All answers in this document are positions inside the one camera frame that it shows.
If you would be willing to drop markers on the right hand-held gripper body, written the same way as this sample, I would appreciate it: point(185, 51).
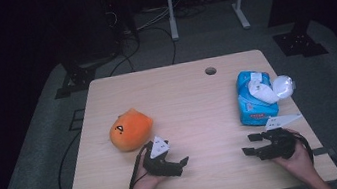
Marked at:
point(280, 143)

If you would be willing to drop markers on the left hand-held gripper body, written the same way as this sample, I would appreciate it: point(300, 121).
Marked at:
point(157, 164)

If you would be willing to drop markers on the blue wet wipes pack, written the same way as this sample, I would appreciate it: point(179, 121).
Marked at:
point(255, 112)

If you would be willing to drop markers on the orange plush toy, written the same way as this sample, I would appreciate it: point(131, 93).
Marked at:
point(131, 130)

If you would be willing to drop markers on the white wet wipe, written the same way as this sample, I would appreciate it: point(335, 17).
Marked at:
point(264, 93)

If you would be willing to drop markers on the person's left hand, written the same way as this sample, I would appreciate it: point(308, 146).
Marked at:
point(144, 184)

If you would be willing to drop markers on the person's right hand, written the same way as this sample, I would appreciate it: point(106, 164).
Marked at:
point(301, 165)

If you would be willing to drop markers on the black metal stand base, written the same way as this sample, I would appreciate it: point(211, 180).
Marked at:
point(300, 44)
point(75, 83)

